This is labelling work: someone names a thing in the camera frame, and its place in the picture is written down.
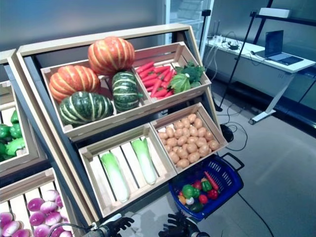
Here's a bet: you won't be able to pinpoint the glass door cabinet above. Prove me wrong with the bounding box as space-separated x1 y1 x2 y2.
164 0 215 62

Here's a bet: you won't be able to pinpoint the black tripod stand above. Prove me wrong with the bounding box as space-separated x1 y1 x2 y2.
214 10 259 113

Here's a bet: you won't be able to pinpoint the wooden display shelf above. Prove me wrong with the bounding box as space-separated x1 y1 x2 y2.
16 23 223 223
0 48 57 237

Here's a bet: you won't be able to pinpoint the round green cabbage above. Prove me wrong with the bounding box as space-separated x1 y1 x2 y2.
168 73 191 94

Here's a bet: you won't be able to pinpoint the black round floor base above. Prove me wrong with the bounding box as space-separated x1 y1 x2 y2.
219 124 235 143

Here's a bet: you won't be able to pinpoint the red carrot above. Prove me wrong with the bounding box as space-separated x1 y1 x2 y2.
153 65 171 74
139 66 155 79
136 61 156 74
150 78 162 97

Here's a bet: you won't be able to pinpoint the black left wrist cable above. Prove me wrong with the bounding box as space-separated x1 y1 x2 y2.
47 223 86 237

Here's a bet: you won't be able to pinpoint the dark green vegetable toy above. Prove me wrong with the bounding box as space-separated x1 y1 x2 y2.
189 202 204 213

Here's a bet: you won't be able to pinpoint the white flat box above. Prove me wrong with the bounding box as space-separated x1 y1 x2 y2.
258 7 290 18

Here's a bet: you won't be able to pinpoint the orange striped pumpkin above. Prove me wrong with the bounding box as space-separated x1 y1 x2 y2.
87 36 136 76
48 65 101 104

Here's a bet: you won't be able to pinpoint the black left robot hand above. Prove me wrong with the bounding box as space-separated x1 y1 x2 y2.
97 213 135 237

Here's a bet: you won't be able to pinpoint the dark green leafy greens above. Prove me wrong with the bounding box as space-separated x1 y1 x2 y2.
175 61 205 88

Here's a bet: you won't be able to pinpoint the black metal rack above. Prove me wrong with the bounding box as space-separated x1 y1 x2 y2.
254 0 316 45

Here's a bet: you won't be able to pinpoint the black pole stand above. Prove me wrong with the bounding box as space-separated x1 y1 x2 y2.
199 9 212 60

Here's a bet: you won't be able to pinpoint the red vegetables in top crate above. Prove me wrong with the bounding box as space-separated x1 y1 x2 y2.
152 88 169 98

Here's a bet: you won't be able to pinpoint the small black electronic device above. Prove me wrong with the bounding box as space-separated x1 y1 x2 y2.
222 40 240 50

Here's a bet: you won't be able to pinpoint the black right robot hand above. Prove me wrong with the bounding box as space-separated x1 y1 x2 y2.
158 212 200 237

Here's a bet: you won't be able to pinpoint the blue plastic shopping basket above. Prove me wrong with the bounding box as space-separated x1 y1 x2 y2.
168 152 245 222

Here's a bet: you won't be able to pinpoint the open grey laptop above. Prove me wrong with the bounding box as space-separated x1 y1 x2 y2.
255 30 304 66

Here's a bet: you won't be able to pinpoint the long black floor cable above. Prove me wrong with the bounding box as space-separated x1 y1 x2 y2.
237 192 275 237

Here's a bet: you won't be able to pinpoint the green striped pumpkin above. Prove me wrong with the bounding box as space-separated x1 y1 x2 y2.
111 71 144 113
58 91 115 128

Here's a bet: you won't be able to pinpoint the red chili pepper toy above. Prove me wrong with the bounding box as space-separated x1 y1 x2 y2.
203 171 220 191

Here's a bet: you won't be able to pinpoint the light green lettuce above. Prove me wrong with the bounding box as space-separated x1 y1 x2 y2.
4 137 26 156

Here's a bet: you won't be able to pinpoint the small green lettuce toy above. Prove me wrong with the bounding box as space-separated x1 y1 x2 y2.
182 184 201 199

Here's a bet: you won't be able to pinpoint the napa cabbage toy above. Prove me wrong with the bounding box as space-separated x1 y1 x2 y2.
130 137 158 186
99 152 131 203

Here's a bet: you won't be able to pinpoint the white desk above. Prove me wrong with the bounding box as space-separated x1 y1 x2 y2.
204 37 316 125

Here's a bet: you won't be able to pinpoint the black looped floor cable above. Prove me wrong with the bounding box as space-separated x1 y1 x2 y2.
214 100 248 152

